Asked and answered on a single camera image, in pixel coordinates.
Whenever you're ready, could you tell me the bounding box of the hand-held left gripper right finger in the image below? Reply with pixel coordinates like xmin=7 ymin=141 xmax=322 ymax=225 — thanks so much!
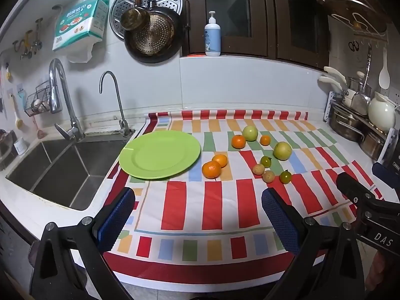
xmin=261 ymin=188 xmax=366 ymax=300

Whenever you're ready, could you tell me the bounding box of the white rice paddle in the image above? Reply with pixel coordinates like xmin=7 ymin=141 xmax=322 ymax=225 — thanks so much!
xmin=379 ymin=47 xmax=390 ymax=90

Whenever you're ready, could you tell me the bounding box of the metal wall hook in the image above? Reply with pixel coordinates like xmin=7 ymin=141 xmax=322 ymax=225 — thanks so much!
xmin=33 ymin=18 xmax=44 ymax=54

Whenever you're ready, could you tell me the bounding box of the stainless steel pot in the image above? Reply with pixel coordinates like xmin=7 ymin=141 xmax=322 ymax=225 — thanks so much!
xmin=359 ymin=131 xmax=387 ymax=160
xmin=329 ymin=106 xmax=365 ymax=142

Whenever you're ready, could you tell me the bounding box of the striped colourful table mat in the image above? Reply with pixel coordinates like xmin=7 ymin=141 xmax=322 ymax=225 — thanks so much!
xmin=101 ymin=110 xmax=383 ymax=291

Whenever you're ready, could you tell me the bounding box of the hanging steel utensil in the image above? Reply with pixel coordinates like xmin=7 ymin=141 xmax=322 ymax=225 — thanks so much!
xmin=363 ymin=44 xmax=373 ymax=92

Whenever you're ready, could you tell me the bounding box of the metal dish rack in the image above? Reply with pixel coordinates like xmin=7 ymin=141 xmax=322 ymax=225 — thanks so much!
xmin=323 ymin=90 xmax=400 ymax=161

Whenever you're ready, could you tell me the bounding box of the teal tissue pack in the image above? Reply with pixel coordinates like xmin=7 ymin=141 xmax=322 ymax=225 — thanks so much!
xmin=52 ymin=0 xmax=110 ymax=51

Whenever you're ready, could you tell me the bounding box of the white pump soap bottle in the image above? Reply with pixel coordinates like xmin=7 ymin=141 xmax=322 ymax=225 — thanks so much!
xmin=204 ymin=11 xmax=222 ymax=57

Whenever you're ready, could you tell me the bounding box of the yellow dish brush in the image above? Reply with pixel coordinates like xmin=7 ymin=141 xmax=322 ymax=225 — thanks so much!
xmin=9 ymin=92 xmax=25 ymax=131

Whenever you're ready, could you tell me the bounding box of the green plate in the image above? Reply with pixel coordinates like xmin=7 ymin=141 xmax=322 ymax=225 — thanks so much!
xmin=119 ymin=130 xmax=201 ymax=181

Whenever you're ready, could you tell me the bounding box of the white container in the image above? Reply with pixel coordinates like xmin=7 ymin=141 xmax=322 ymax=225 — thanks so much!
xmin=14 ymin=137 xmax=29 ymax=155

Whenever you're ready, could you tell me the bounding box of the black wire basket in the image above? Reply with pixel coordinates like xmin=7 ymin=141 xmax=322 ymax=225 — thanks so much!
xmin=24 ymin=80 xmax=52 ymax=117

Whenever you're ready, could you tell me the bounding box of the wall utensil rack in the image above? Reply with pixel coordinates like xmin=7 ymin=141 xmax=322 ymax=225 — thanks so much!
xmin=315 ymin=0 xmax=389 ymax=42

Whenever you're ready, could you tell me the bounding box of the white knife handle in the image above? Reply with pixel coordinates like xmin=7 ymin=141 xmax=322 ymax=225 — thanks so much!
xmin=324 ymin=66 xmax=347 ymax=85
xmin=318 ymin=75 xmax=344 ymax=92

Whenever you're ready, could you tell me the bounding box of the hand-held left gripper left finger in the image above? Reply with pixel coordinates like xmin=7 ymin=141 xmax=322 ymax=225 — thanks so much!
xmin=29 ymin=187 xmax=136 ymax=300

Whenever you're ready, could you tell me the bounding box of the yellow wall hook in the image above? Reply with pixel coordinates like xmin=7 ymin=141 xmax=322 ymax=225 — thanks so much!
xmin=12 ymin=30 xmax=33 ymax=60

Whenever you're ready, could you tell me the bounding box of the black frying pan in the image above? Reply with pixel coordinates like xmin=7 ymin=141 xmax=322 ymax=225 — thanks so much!
xmin=124 ymin=0 xmax=183 ymax=64

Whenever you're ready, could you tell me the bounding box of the small brass pot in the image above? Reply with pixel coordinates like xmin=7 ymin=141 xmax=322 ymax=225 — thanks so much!
xmin=120 ymin=0 xmax=151 ymax=31

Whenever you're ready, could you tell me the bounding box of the dark wooden window frame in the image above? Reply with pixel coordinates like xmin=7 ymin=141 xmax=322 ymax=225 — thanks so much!
xmin=179 ymin=0 xmax=330 ymax=69

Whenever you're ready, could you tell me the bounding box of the thin gooseneck faucet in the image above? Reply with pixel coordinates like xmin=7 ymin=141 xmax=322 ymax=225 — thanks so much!
xmin=99 ymin=70 xmax=136 ymax=137

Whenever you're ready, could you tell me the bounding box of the white plastic bag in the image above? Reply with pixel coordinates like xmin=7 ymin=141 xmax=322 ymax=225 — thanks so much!
xmin=66 ymin=37 xmax=101 ymax=64

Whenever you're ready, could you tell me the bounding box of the stainless steel sink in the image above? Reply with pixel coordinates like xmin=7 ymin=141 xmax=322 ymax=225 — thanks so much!
xmin=5 ymin=133 xmax=138 ymax=211

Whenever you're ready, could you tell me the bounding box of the yellow-green apple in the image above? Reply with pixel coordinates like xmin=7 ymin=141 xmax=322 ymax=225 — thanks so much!
xmin=273 ymin=141 xmax=293 ymax=161
xmin=242 ymin=125 xmax=259 ymax=141

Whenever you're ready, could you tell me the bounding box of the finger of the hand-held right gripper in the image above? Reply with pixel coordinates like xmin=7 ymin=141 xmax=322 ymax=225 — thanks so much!
xmin=336 ymin=172 xmax=380 ymax=207
xmin=372 ymin=162 xmax=400 ymax=182

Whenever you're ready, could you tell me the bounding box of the white ceramic pitcher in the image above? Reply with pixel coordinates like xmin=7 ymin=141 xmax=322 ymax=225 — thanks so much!
xmin=368 ymin=92 xmax=397 ymax=132

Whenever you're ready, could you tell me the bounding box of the large chrome faucet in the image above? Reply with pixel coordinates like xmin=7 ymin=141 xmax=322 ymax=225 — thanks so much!
xmin=48 ymin=58 xmax=86 ymax=141

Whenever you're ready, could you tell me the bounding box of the person's right hand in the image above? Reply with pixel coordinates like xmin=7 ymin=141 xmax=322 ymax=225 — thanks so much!
xmin=368 ymin=252 xmax=396 ymax=300

